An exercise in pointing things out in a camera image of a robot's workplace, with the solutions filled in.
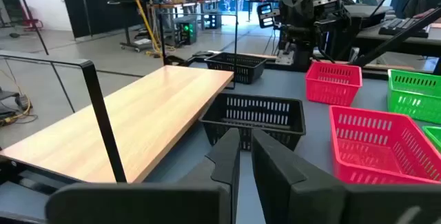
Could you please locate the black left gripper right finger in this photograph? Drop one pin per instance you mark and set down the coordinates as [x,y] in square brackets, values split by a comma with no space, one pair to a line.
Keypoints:
[293,200]

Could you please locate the black partition wall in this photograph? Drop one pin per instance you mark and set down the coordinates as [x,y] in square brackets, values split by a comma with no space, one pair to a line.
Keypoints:
[89,7]

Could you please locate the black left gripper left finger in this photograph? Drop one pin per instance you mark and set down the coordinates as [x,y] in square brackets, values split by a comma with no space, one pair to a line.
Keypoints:
[206,196]

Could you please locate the black desk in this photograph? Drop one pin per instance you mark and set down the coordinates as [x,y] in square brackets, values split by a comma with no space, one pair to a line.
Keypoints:
[379,41]

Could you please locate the red plastic basket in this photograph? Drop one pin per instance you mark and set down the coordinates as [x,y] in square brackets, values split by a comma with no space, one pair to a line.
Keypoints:
[365,155]
[330,93]

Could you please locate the black keyboard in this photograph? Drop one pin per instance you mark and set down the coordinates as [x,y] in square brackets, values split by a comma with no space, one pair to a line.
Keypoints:
[399,25]

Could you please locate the green plastic basket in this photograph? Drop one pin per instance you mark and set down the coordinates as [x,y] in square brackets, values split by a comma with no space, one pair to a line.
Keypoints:
[435,136]
[413,107]

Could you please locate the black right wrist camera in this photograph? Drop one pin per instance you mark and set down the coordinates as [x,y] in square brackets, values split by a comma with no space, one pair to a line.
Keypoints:
[266,15]

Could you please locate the red metal stand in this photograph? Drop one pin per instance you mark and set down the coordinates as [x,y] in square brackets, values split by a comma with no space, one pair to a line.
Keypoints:
[34,22]

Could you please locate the black plastic basket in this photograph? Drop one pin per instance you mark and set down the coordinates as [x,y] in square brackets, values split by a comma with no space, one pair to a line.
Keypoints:
[291,138]
[248,72]

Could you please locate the black rolling stand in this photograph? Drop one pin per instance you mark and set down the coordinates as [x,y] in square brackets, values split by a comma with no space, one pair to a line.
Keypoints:
[138,46]

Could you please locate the computer tower green lights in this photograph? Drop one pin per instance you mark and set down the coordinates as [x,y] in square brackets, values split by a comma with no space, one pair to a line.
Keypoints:
[186,31]

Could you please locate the wooden work table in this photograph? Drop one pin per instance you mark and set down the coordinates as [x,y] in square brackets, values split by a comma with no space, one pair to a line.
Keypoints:
[193,4]

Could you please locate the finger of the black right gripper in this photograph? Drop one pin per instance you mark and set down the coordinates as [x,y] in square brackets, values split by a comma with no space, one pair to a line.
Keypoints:
[288,6]
[304,6]

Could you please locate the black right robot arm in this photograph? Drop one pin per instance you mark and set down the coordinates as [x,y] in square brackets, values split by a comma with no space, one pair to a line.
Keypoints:
[299,53]

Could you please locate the person's hand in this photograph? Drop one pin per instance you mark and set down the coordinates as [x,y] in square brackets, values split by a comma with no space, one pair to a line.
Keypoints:
[425,13]

